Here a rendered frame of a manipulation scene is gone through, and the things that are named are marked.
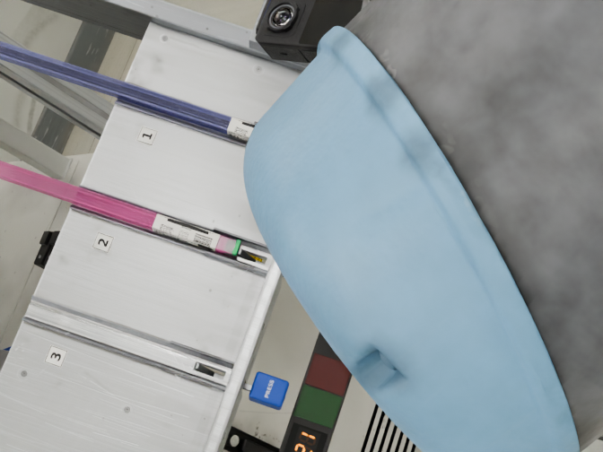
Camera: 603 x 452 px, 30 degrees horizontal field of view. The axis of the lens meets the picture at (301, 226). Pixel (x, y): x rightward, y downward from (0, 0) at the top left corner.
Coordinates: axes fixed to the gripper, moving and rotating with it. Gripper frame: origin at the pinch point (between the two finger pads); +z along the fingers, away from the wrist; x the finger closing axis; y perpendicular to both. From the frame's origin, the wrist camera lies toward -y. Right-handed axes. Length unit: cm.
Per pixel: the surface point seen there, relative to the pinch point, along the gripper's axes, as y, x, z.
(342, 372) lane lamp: 5.6, -18.2, 10.8
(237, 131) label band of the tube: -10.5, -0.6, 8.4
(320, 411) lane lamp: 4.9, -22.1, 10.8
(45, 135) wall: -85, 54, 198
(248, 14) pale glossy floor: -39, 86, 156
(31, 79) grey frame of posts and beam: -42, 11, 43
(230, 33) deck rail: -14.6, 8.8, 8.8
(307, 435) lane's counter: 4.4, -24.5, 10.8
